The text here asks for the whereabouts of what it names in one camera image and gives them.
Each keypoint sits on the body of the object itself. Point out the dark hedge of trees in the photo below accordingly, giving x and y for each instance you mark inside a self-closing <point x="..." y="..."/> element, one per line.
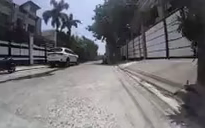
<point x="83" y="48"/>

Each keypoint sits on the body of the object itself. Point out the grey concrete road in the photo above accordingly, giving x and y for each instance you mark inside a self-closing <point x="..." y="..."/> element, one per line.
<point x="83" y="96"/>

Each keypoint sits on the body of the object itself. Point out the large dark tree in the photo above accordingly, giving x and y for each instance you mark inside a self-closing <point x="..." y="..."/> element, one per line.
<point x="111" y="23"/>

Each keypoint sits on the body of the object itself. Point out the white car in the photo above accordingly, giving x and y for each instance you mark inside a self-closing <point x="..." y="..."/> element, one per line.
<point x="60" y="56"/>

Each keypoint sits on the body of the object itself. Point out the cracked concrete verge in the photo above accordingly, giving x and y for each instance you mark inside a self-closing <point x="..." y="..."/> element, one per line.
<point x="163" y="70"/>

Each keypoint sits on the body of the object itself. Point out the palm trees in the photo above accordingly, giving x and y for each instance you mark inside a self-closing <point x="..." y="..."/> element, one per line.
<point x="56" y="15"/>

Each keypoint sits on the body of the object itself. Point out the grey concrete sidewalk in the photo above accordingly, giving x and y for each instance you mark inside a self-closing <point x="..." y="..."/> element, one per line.
<point x="20" y="75"/>

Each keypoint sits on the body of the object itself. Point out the row of grey houses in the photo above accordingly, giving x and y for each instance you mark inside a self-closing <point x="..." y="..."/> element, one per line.
<point x="20" y="16"/>

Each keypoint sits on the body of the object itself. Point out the dark vehicle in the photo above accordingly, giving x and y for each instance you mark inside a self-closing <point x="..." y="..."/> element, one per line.
<point x="3" y="64"/>

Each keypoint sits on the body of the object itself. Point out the white panelled fence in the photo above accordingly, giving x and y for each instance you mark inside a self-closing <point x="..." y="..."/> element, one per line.
<point x="3" y="50"/>

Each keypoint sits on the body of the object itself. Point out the white panelled wall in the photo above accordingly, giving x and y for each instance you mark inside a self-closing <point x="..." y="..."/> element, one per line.
<point x="156" y="40"/>

